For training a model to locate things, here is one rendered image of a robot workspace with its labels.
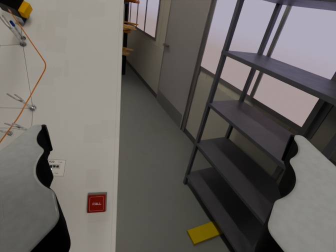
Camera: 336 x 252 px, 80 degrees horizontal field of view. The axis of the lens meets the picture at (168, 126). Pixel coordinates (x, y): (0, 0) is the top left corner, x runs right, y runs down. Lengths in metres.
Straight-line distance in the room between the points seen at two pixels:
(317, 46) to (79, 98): 1.54
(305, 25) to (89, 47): 1.49
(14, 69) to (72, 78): 0.17
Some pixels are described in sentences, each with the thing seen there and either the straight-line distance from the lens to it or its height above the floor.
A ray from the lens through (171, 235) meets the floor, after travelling 1.92.
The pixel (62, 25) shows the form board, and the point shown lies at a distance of 0.85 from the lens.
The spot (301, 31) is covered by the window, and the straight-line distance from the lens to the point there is 1.86.
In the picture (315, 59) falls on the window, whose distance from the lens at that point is 1.76.
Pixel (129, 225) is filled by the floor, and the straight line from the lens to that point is 1.92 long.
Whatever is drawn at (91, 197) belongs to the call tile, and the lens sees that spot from 0.67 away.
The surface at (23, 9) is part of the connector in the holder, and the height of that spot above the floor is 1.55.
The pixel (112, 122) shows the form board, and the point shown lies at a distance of 0.71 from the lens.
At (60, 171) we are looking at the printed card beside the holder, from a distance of 0.71.
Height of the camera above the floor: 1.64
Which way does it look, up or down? 31 degrees down
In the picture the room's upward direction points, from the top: 11 degrees clockwise
